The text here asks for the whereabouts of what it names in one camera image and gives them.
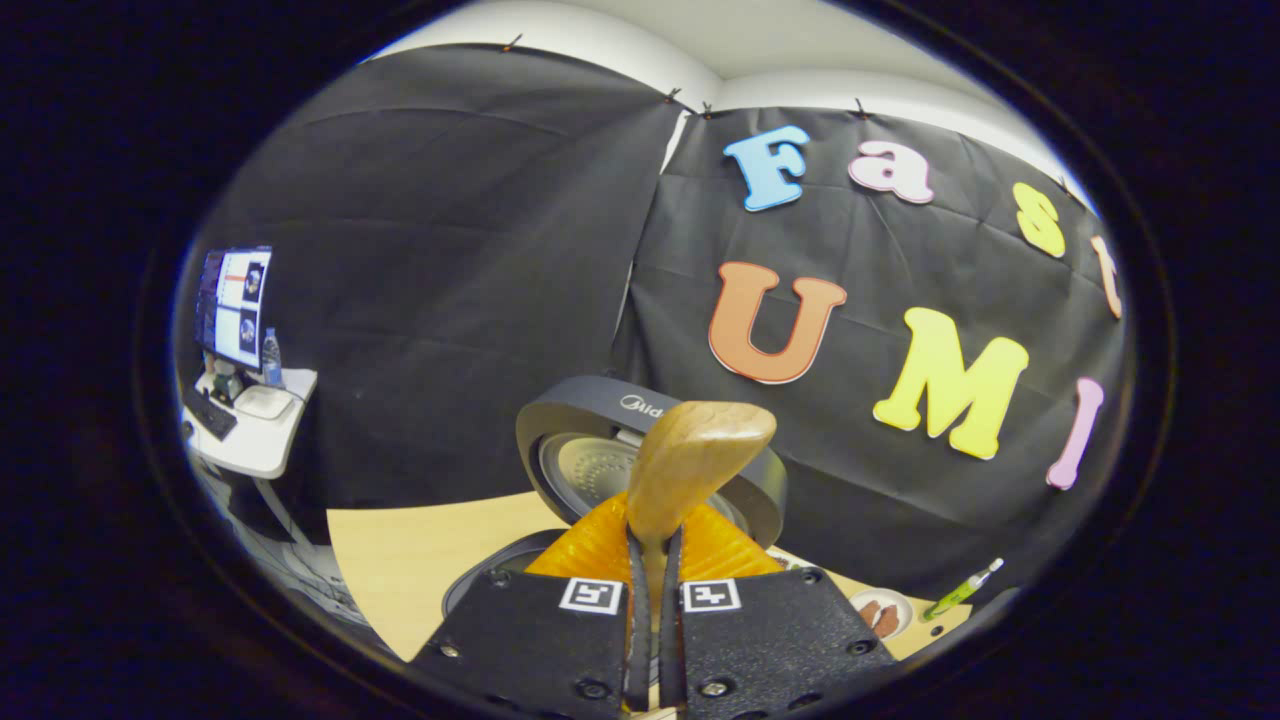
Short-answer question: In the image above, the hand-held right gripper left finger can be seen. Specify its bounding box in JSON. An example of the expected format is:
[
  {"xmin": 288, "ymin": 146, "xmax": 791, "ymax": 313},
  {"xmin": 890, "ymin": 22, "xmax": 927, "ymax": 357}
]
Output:
[{"xmin": 415, "ymin": 490, "xmax": 651, "ymax": 716}]

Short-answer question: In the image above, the black silver rice cooker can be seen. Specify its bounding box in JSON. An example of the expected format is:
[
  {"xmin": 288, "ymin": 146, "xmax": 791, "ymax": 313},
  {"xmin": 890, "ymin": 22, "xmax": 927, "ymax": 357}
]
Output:
[{"xmin": 443, "ymin": 375, "xmax": 789, "ymax": 616}]

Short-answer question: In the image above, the wooden spoon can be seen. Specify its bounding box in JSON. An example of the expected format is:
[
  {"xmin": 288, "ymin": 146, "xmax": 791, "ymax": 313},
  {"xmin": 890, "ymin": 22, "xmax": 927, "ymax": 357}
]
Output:
[{"xmin": 626, "ymin": 401, "xmax": 778, "ymax": 601}]

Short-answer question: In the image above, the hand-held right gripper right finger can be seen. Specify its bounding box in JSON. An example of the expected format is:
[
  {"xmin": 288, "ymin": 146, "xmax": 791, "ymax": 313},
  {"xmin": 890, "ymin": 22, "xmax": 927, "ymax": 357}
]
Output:
[{"xmin": 660, "ymin": 495, "xmax": 898, "ymax": 713}]

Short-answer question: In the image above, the white side table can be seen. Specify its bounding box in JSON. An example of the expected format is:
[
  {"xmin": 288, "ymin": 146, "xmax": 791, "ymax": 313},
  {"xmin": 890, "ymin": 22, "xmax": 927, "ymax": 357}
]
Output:
[{"xmin": 185, "ymin": 368, "xmax": 319, "ymax": 481}]

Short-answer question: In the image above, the white round plate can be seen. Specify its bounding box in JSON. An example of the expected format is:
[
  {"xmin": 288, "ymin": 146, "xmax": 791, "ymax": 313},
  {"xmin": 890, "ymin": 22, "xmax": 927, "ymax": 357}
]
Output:
[{"xmin": 848, "ymin": 588, "xmax": 915, "ymax": 641}]

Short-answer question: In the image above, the black backdrop cloth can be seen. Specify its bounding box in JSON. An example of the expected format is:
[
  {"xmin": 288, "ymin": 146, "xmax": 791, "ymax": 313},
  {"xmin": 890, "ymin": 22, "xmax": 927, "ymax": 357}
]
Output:
[{"xmin": 185, "ymin": 45, "xmax": 1131, "ymax": 601}]

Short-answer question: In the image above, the green drink bottle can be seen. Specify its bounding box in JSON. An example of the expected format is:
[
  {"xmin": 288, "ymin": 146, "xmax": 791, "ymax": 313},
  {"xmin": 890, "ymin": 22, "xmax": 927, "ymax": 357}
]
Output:
[{"xmin": 920, "ymin": 558, "xmax": 1004, "ymax": 623}]

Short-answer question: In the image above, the black keyboard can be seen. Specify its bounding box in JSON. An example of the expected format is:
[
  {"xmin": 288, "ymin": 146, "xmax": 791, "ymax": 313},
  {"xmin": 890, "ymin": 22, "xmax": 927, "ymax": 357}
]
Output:
[{"xmin": 183, "ymin": 385, "xmax": 239, "ymax": 442}]

